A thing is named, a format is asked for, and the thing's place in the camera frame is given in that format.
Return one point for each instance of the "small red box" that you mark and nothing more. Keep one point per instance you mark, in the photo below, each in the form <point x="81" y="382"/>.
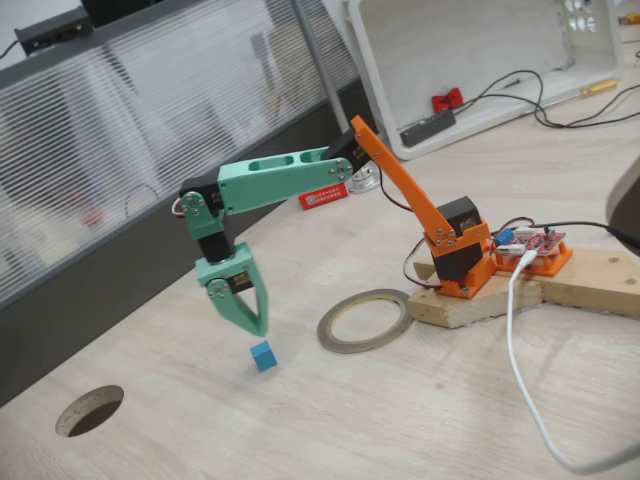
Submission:
<point x="325" y="196"/>

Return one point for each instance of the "white plastic crate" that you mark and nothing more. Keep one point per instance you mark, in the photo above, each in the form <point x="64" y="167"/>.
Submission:
<point x="450" y="40"/>

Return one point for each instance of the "silver metal partition post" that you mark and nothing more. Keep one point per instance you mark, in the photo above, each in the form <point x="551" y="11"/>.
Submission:
<point x="320" y="65"/>

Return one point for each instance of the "red controller board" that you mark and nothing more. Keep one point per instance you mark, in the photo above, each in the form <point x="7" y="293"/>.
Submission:
<point x="540" y="242"/>

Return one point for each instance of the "red clamp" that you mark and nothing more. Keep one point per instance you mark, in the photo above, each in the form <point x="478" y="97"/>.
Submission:
<point x="442" y="102"/>

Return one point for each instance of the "grey rounded object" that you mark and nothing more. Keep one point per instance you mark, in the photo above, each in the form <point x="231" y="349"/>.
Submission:
<point x="627" y="200"/>

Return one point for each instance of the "pale wooden plank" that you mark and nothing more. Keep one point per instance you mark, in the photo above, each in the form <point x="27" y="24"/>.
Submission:
<point x="590" y="285"/>

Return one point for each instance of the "grey glass desk partition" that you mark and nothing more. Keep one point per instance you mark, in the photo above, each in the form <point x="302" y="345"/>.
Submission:
<point x="150" y="100"/>

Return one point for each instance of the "black device box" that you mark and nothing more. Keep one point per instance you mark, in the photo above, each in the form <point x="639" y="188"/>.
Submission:
<point x="50" y="31"/>

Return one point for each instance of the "pale wooden block with holes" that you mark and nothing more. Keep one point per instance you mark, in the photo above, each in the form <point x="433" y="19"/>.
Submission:
<point x="475" y="310"/>

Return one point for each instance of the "black monitor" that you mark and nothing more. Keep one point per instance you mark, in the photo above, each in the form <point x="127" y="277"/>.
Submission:
<point x="115" y="10"/>

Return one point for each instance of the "black power strip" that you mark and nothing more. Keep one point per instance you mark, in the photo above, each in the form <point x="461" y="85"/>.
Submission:
<point x="425" y="129"/>

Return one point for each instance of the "blue cube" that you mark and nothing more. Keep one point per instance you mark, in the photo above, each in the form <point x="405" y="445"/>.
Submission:
<point x="263" y="356"/>

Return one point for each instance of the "small yellow tool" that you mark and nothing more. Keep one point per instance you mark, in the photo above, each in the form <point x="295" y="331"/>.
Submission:
<point x="631" y="19"/>

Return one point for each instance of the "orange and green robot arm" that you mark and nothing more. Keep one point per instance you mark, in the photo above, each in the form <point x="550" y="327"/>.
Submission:
<point x="280" y="185"/>

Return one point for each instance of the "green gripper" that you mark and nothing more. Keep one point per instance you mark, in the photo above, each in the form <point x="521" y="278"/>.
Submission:
<point x="239" y="278"/>

